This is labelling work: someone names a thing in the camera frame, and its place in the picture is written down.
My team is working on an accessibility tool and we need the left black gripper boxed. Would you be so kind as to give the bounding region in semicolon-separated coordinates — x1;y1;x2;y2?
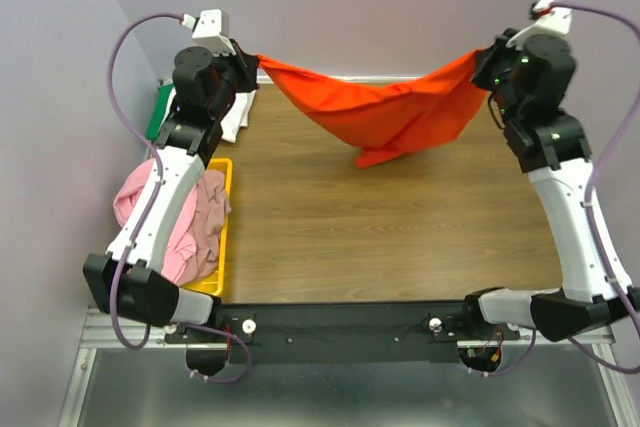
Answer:
208;39;261;119

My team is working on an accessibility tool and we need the orange t-shirt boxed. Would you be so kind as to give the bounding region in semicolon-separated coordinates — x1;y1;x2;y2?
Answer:
259;50;485;168

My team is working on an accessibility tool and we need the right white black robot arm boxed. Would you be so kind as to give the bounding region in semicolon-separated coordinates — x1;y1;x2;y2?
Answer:
459;28;639;341

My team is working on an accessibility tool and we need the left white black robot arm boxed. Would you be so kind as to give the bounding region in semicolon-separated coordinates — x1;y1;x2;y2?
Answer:
83;41;259;342

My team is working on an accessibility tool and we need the green folded t-shirt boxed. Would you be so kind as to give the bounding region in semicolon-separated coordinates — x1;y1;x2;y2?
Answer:
145;83;175;142

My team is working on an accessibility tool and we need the white folded t-shirt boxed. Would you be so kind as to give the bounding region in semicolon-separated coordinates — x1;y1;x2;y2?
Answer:
157;87;256;144

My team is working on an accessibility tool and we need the mauve crumpled t-shirt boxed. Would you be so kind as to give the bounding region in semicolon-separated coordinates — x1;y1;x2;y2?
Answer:
183;170;231;282

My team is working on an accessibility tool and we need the pink crumpled t-shirt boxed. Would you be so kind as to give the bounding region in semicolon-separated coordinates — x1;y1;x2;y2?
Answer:
112;157;199;286

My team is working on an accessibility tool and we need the yellow plastic bin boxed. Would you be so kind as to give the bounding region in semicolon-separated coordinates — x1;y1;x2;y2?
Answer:
180;158;233;297

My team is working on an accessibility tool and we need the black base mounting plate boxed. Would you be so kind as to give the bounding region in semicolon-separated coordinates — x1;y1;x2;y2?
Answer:
165;300;519;374

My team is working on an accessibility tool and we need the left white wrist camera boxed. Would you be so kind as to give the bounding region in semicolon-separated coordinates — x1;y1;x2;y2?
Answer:
180;9;236;57

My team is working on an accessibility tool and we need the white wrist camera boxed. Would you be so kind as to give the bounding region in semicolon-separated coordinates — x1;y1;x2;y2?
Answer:
506;0;572;50
180;9;236;57

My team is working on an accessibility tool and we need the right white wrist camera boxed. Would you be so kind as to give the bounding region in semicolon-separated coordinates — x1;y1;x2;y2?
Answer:
506;0;572;50

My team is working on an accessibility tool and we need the aluminium frame rail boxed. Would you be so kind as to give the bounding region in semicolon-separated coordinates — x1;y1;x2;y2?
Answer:
57;307;621;427

